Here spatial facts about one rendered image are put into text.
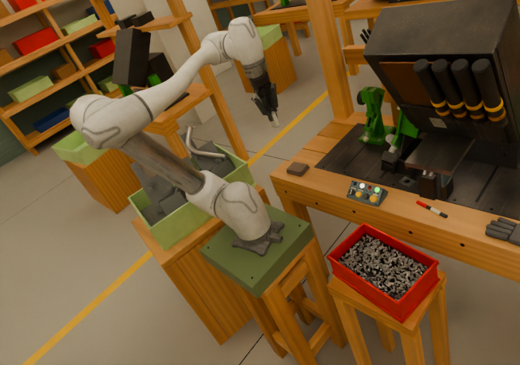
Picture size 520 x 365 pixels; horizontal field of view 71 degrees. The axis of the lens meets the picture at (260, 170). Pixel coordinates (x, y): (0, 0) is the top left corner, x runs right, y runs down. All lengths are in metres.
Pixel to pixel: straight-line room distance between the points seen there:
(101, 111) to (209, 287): 1.32
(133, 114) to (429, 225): 1.09
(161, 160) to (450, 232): 1.07
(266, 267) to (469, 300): 1.29
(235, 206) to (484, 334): 1.47
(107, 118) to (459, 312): 1.98
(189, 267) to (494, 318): 1.59
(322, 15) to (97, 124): 1.30
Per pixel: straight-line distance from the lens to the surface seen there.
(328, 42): 2.05
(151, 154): 1.35
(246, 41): 1.35
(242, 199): 1.38
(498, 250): 1.46
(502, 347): 2.27
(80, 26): 7.53
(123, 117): 1.10
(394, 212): 1.55
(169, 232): 1.95
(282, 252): 1.48
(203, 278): 2.12
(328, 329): 2.07
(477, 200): 1.59
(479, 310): 2.36
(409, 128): 1.57
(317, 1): 2.00
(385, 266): 1.40
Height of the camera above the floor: 1.99
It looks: 33 degrees down
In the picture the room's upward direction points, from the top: 23 degrees counter-clockwise
